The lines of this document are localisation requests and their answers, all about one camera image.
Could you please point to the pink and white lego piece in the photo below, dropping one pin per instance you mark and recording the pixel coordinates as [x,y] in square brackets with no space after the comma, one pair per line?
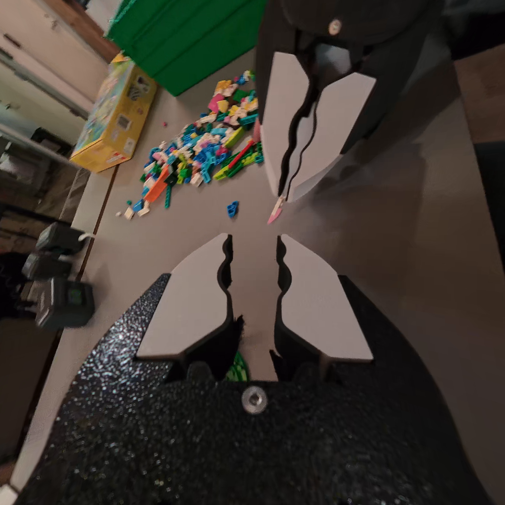
[276,211]

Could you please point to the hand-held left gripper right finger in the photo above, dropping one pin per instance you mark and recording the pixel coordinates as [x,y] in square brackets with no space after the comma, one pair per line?
[319,311]

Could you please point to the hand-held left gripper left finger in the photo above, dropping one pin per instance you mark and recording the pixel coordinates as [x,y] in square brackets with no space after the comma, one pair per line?
[189,300]

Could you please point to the yellow lego box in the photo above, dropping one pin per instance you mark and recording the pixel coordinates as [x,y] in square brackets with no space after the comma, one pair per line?
[114,122]

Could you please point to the green plastic bin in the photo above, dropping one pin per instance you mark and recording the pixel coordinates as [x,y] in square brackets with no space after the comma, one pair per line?
[189,35]

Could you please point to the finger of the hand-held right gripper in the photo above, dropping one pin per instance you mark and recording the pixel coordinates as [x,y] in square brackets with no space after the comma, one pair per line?
[339,114]
[280,118]

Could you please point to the lego flower model green base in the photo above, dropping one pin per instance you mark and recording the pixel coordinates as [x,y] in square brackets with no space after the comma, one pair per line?
[238,369]

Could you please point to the pile of colourful lego bricks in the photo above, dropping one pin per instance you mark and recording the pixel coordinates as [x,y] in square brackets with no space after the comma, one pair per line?
[201,142]

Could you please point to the small blue lego piece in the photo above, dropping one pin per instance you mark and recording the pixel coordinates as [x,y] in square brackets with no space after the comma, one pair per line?
[232,208]

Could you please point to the white cabinet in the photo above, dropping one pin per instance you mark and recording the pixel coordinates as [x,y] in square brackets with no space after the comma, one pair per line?
[43,51]

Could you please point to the dark grey charger block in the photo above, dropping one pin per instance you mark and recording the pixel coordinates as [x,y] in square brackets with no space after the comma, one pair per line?
[59,238]
[65,302]
[45,266]

